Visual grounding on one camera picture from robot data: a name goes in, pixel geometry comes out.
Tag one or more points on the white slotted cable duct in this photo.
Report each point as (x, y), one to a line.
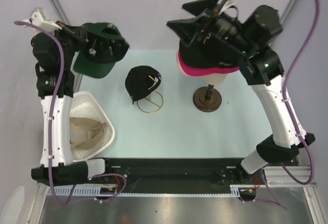
(142, 190)

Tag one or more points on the black cap with gold lettering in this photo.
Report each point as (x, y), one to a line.
(134, 74)

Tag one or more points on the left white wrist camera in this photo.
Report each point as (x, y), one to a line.
(40, 19)

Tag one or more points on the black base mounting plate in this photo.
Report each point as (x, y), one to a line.
(187, 172)

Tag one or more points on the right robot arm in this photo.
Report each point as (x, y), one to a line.
(263, 71)

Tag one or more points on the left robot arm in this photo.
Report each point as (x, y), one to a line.
(54, 53)

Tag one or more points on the magenta mesh cap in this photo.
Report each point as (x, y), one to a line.
(209, 71)

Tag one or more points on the right aluminium frame post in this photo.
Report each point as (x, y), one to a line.
(287, 11)

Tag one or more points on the gold wire hat stand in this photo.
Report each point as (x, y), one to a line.
(147, 97)

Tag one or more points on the white plastic basket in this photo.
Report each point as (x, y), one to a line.
(86, 106)

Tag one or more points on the beige cap in basket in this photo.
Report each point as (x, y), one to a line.
(85, 133)

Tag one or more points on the wooden mannequin head stand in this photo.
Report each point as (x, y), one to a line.
(208, 99)

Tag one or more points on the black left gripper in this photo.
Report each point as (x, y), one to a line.
(79, 34)

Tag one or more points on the green brim black cap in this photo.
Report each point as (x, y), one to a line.
(105, 47)

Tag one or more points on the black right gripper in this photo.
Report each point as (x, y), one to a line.
(187, 29)

